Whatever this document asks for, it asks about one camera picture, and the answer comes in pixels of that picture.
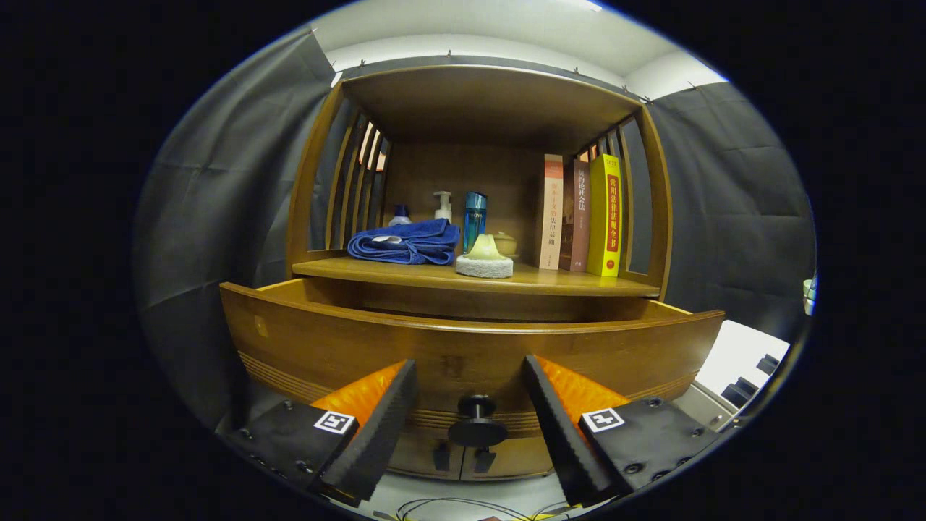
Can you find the white pump bottle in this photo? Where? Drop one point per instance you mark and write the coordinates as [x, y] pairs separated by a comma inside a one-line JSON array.
[[443, 210]]

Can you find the small white bottle blue cap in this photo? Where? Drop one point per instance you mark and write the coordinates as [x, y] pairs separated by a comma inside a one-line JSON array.
[[400, 217]]

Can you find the white bowl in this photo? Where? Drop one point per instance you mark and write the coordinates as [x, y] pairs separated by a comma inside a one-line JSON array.
[[809, 293]]

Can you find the white table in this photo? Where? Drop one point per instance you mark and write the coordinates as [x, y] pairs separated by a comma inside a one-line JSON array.
[[731, 351]]

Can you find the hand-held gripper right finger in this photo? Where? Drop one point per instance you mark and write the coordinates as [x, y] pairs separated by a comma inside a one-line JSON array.
[[561, 434]]

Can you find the green scrub brush white base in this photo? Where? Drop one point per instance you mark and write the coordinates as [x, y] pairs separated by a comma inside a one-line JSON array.
[[485, 265]]

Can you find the wooden cabinet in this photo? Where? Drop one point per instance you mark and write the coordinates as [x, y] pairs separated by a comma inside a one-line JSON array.
[[485, 101]]

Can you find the yellow book with red label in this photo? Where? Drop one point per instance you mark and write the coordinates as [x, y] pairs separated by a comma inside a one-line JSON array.
[[605, 217]]

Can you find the brown book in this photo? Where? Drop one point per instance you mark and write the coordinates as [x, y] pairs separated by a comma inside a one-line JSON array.
[[580, 217]]

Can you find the folded blue towel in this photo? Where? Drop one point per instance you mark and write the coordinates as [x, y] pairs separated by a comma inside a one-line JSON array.
[[412, 242]]

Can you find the beige lidded teacup with saucer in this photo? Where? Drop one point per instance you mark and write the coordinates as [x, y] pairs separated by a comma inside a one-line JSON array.
[[508, 244]]

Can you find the wooden cabinet door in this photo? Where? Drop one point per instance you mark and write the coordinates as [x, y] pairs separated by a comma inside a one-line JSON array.
[[416, 457], [521, 457]]

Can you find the tall blue glass bottle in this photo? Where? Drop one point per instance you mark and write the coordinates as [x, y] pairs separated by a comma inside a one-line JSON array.
[[474, 217]]

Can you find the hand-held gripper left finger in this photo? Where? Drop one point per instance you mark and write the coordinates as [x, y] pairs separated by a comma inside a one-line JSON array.
[[380, 434]]

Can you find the beige book with orange band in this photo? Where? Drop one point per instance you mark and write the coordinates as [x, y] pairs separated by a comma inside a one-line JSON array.
[[551, 217]]

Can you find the wooden countertop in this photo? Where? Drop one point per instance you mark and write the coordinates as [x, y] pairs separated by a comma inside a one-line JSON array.
[[564, 280]]

